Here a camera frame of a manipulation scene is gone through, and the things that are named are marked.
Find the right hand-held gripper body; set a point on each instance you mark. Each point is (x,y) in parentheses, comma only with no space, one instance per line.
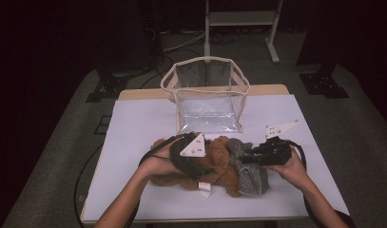
(275,155)

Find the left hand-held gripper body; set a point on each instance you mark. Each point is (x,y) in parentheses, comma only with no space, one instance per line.
(192,148)

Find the brown teddy bear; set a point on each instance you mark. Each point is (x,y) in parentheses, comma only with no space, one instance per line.
(222,171)

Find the grey fluffy cloth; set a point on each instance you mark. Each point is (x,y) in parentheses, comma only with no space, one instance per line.
(253,180)

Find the clear plastic bag beige trim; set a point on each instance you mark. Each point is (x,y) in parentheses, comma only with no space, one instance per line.
(207,104)

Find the person's right hand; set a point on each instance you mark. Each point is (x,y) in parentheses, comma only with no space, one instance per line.
(291,171)

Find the person's left hand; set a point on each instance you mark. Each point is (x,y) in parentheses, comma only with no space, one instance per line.
(159,161)

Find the wooden table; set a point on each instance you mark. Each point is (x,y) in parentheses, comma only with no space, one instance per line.
(137,126)

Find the black stand base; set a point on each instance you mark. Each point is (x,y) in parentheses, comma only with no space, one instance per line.
(324,85)
(108,88)

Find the black floor plate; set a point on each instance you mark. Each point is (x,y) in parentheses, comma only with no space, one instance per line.
(102,125)

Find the black equipment stand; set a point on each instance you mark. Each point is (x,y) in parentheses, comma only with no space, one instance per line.
(153,31)

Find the white metal stand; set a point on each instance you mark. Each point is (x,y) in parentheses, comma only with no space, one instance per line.
(241,17)

